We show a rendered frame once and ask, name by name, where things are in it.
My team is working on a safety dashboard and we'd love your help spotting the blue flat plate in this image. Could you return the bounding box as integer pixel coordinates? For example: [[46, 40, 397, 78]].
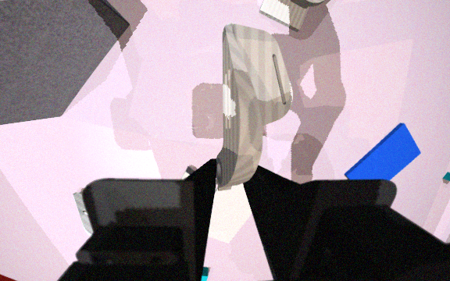
[[344, 123, 421, 180]]

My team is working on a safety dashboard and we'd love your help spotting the cyan rectangular bar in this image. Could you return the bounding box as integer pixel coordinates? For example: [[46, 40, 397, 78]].
[[201, 267, 209, 281]]

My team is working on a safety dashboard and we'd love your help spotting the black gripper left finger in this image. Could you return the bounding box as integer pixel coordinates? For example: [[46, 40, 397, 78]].
[[82, 158, 216, 281]]

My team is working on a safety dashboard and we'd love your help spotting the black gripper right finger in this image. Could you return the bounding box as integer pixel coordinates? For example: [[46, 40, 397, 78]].
[[243, 165, 398, 280]]

